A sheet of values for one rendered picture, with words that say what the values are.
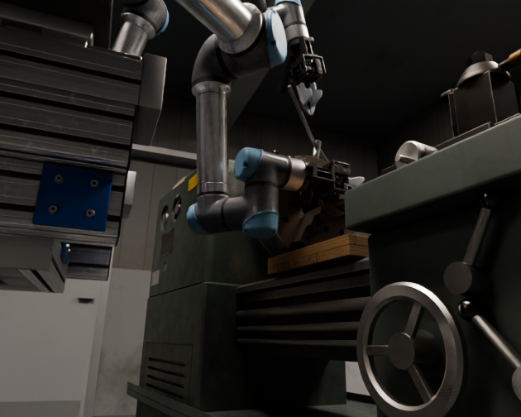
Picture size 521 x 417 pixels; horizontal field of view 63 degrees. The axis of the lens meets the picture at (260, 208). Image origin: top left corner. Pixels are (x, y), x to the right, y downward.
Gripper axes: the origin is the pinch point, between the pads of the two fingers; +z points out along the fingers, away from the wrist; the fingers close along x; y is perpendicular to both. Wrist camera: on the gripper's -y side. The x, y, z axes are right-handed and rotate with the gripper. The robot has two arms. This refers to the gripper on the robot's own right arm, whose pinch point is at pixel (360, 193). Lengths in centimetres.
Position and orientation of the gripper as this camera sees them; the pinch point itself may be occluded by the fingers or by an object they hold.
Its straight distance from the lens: 112.6
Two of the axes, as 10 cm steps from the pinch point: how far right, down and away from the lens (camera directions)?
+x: 0.2, -9.5, 3.0
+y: 4.7, -2.5, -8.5
